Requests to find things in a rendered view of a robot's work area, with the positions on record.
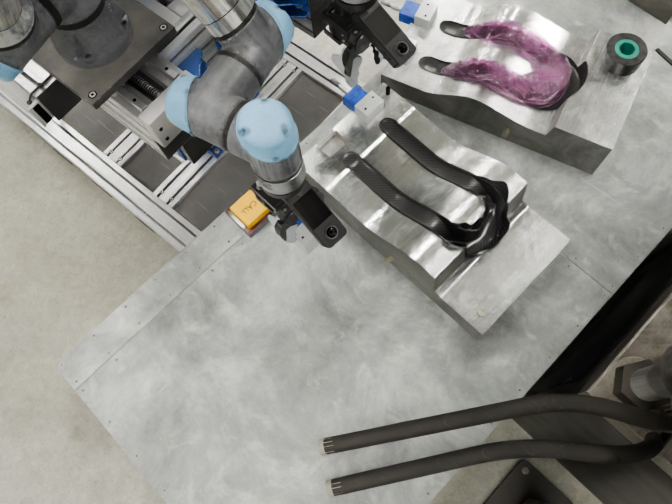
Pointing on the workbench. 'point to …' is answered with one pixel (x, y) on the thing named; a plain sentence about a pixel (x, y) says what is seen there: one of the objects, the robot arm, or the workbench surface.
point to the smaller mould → (656, 8)
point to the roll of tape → (624, 54)
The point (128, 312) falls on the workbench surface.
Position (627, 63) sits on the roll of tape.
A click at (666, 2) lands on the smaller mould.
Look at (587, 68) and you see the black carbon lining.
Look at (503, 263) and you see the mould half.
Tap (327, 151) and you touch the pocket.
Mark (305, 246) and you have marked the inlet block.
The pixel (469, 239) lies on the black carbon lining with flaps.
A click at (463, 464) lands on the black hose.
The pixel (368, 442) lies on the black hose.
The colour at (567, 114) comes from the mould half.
